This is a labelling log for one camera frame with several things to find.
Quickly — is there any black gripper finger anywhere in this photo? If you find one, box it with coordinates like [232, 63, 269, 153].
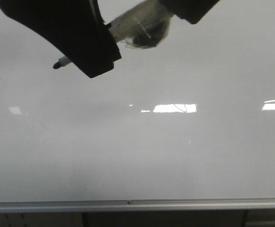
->
[0, 0, 121, 78]
[160, 0, 219, 24]

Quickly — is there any black and white marker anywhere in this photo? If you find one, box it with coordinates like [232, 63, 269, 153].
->
[53, 0, 173, 69]

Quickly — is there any white whiteboard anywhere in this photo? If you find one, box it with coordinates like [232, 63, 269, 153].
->
[0, 0, 275, 202]

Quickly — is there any aluminium whiteboard tray rail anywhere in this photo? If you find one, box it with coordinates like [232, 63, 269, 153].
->
[0, 198, 275, 213]

